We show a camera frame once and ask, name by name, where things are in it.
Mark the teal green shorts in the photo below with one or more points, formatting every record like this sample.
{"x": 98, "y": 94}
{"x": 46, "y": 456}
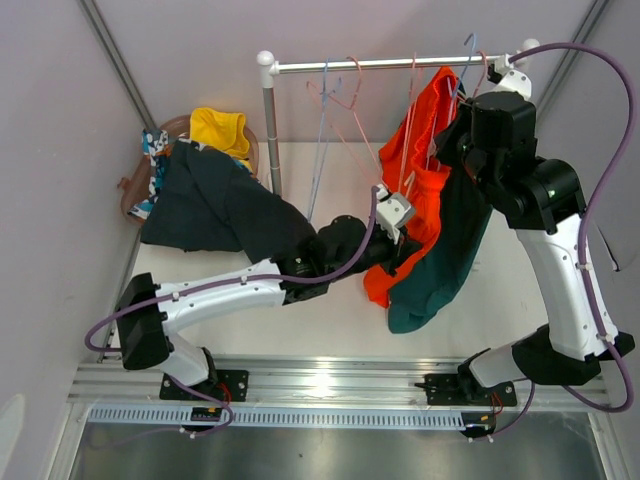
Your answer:
{"x": 438, "y": 277}

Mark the pink translucent plastic basket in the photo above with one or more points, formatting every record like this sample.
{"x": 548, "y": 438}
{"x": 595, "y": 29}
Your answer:
{"x": 136, "y": 188}

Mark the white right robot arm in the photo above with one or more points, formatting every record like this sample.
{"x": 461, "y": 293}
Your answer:
{"x": 546, "y": 209}

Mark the dark navy shorts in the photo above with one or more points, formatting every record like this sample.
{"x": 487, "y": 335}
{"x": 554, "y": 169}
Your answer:
{"x": 209, "y": 203}

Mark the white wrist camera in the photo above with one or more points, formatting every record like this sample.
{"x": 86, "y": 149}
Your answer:
{"x": 393, "y": 211}
{"x": 509, "y": 76}

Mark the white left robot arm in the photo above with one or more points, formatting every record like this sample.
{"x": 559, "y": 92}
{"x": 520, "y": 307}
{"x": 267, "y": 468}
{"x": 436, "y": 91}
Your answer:
{"x": 152, "y": 316}

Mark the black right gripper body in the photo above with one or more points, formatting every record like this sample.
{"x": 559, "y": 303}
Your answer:
{"x": 457, "y": 146}

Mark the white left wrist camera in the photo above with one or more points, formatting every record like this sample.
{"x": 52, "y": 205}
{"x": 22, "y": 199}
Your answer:
{"x": 393, "y": 211}

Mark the yellow shorts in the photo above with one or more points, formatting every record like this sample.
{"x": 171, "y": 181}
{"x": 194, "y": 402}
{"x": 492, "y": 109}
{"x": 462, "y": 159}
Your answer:
{"x": 222, "y": 131}

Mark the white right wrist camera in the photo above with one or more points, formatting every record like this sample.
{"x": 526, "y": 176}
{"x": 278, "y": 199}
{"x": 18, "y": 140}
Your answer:
{"x": 509, "y": 76}

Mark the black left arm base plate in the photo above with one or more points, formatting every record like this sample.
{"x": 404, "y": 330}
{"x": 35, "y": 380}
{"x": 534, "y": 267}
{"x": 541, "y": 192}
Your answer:
{"x": 230, "y": 385}

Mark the pink wire hanger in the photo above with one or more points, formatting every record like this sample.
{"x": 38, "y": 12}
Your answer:
{"x": 371, "y": 171}
{"x": 484, "y": 72}
{"x": 415, "y": 81}

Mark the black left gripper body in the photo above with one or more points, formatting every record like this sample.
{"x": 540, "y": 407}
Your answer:
{"x": 380, "y": 251}

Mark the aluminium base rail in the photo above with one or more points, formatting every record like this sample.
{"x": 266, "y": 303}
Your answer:
{"x": 310, "y": 393}

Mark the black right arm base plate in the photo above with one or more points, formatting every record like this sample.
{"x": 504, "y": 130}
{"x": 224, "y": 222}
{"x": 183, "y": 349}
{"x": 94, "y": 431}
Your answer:
{"x": 447, "y": 389}

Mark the silver clothes rack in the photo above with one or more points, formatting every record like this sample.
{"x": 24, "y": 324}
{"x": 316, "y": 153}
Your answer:
{"x": 269, "y": 68}

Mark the patterned blue orange shorts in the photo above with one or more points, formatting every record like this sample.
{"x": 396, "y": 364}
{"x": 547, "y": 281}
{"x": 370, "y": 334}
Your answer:
{"x": 156, "y": 147}

